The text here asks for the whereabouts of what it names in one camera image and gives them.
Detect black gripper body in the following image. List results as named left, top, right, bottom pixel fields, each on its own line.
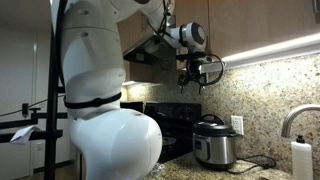
left=175, top=51, right=208, bottom=84

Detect black pressure cooker lid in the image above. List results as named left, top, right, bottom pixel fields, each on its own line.
left=192, top=114, right=240, bottom=138

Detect stainless steel pressure cooker base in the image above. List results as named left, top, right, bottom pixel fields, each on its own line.
left=192, top=132, right=239, bottom=171

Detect black kitchen stove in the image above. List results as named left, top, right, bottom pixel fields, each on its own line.
left=120, top=101, right=203, bottom=164

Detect under cabinet light strip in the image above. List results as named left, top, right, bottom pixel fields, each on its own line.
left=221, top=32, right=320, bottom=71

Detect curved metal faucet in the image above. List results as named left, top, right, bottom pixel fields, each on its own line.
left=281, top=103, right=320, bottom=139

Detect white soap bottle black cap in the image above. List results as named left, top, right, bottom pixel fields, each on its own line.
left=290, top=134, right=314, bottom=180

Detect white paper tag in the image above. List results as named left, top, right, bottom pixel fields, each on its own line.
left=9, top=124, right=43, bottom=146

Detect white wall outlet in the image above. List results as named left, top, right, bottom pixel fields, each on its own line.
left=230, top=115, right=245, bottom=136

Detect wooden wall cabinets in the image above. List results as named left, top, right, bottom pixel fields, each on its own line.
left=116, top=0, right=320, bottom=83

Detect black strap on arm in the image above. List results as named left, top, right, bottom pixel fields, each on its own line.
left=62, top=91, right=123, bottom=110

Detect black cooker power cord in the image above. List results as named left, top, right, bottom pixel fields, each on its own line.
left=226, top=153, right=278, bottom=176

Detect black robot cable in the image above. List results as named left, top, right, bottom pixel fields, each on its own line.
left=53, top=0, right=226, bottom=96

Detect metal cabinet handle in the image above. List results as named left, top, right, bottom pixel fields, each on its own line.
left=312, top=0, right=320, bottom=25

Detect black metal stand frame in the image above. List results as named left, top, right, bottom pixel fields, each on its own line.
left=0, top=0, right=70, bottom=180

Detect thin black wire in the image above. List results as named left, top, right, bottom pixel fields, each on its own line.
left=0, top=93, right=67, bottom=118

